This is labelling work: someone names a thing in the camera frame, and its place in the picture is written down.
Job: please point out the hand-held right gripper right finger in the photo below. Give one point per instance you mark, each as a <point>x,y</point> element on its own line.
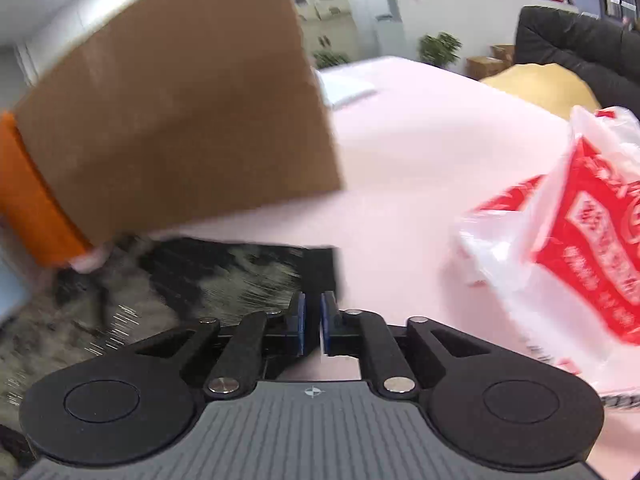
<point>328,322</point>

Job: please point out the white counter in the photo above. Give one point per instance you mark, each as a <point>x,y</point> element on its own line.
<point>465,15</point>

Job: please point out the light blue box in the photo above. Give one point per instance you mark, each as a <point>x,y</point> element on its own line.
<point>11,290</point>

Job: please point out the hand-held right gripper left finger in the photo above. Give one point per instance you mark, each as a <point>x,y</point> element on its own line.
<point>299,321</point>

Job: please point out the yellow cushion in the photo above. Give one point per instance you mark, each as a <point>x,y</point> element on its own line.
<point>542,85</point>

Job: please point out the brown and orange cardboard box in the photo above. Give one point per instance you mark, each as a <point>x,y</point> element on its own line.
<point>175,110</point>

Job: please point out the black patterned shirt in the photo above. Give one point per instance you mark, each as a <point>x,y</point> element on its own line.
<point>200,280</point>

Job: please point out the red and white plastic bag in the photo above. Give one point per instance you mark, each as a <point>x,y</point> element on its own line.
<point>580,260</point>

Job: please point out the black sofa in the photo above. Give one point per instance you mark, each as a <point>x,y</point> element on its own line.
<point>580,50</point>

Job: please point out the small cardboard box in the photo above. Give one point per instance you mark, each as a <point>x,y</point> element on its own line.
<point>504,54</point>
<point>484,66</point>

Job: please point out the white folded cloth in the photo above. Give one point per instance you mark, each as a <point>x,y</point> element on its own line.
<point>346,86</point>

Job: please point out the potted green plant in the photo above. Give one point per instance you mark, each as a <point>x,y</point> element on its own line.
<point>439,49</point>
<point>330,59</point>

